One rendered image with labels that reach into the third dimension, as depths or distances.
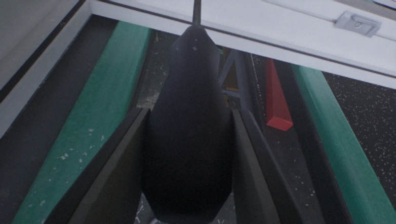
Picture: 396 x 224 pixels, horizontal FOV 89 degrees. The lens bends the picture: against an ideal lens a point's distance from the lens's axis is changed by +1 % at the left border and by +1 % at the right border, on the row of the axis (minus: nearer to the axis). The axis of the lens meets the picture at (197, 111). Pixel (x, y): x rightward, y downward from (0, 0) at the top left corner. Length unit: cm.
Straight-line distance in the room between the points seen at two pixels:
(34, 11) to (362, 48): 35
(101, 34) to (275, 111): 46
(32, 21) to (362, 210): 29
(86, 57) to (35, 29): 4
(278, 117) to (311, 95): 32
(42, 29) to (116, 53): 5
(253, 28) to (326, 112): 12
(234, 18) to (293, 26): 7
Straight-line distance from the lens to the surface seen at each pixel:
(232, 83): 112
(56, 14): 23
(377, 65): 38
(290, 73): 30
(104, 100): 17
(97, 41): 24
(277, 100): 62
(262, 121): 59
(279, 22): 27
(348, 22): 30
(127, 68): 19
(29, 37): 20
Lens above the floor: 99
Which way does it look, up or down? 50 degrees down
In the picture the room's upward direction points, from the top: 23 degrees clockwise
